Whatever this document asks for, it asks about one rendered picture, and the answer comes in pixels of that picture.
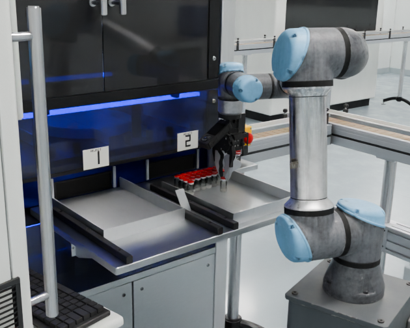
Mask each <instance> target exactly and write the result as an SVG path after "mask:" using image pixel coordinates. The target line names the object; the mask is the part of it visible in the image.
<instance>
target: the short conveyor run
mask: <svg viewBox="0 0 410 328"><path fill-rule="evenodd" d="M282 112H283V113H284V114H283V115H282V119H278V120H271V121H267V122H261V123H256V124H249V125H248V126H252V135H253V141H252V143H251V145H250V146H248V149H244V150H242V149H241V159H244V160H246V161H250V162H252V163H255V162H259V161H263V160H267V159H272V158H275V157H280V156H285V155H288V154H290V131H289V117H288V114H286V113H287V112H288V110H287V109H283V111H282ZM331 135H332V124H327V145H330V144H331Z"/></svg>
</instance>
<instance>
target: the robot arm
mask: <svg viewBox="0 0 410 328"><path fill-rule="evenodd" d="M368 58H369V49H368V44H367V43H366V40H365V39H364V38H363V37H362V36H361V35H360V34H359V33H358V32H357V31H354V30H353V29H348V28H345V27H322V28H306V27H300V28H293V29H287V30H285V31H283V32H282V33H281V34H280V35H279V37H278V38H277V41H276V42H275V45H274V48H273V52H272V58H271V67H272V71H273V73H268V74H244V70H243V64H242V63H240V62H222V63H221V64H220V65H219V73H218V76H219V80H218V109H217V110H218V117H219V118H222V119H220V120H219V121H218V122H217V123H216V124H215V125H214V126H213V127H212V128H211V129H210V130H209V131H208V132H207V133H205V134H204V135H203V136H202V137H201V138H200V139H199V140H198V143H199V145H200V147H201V148H205V149H207V150H211V149H212V152H213V160H214V162H215V166H216V169H217V172H218V174H219V177H220V178H221V177H222V176H223V167H224V170H225V173H224V177H225V179H226V181H228V180H229V178H230V177H231V174H232V172H233V171H235V170H236V169H238V168H240V167H241V161H238V160H237V159H236V151H238V150H241V149H242V150H244V149H248V141H249V133H248V132H246V131H245V113H241V112H242V102H247V103H253V102H255V101H256V100H265V99H277V98H289V131H290V199H289V200H288V201H287V202H286V203H285V204H284V213H282V214H280V215H279V216H278V217H277V218H276V221H275V235H276V239H277V243H278V245H279V247H280V249H281V251H282V253H283V255H284V256H285V257H286V258H287V259H289V261H291V262H311V261H314V260H322V259H327V258H332V260H331V262H330V264H329V266H328V268H327V271H326V272H325V275H324V277H323V289H324V290H325V292H326V293H327V294H328V295H330V296H331V297H333V298H335V299H337V300H339V301H343V302H346V303H353V304H370V303H375V302H377V301H379V300H381V299H382V298H383V296H384V292H385V283H384V280H383V274H382V271H381V266H380V262H381V251H382V245H383V235H384V229H385V212H384V210H383V209H382V208H381V207H380V206H378V205H377V204H374V203H372V202H368V201H366V200H361V199H357V198H341V199H340V200H338V202H337V204H336V206H337V207H336V208H334V204H333V203H332V202H331V201H330V200H329V199H328V198H327V93H328V92H329V91H330V90H331V89H332V88H333V79H347V78H349V77H352V76H355V75H357V74H358V73H360V72H361V71H362V70H363V69H364V67H365V66H366V64H367V62H368ZM244 138H247V145H245V143H244ZM226 153H227V154H226Z"/></svg>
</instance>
